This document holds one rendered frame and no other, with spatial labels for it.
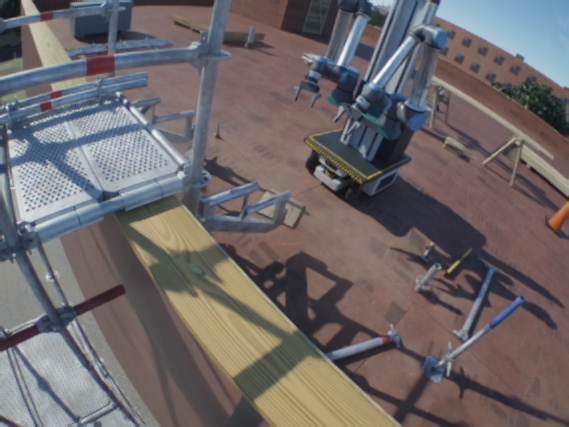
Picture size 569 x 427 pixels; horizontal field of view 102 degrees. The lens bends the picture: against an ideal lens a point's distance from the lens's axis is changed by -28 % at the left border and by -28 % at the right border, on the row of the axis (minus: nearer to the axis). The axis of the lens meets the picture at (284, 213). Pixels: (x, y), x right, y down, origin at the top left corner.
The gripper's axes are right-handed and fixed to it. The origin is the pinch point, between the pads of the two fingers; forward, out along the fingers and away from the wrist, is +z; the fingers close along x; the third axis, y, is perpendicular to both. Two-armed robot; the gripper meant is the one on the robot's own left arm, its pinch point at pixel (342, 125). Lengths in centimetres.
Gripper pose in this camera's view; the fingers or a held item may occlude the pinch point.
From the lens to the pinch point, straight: 203.3
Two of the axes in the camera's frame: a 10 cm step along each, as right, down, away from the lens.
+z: -6.0, 6.8, 4.1
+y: -6.0, -0.6, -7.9
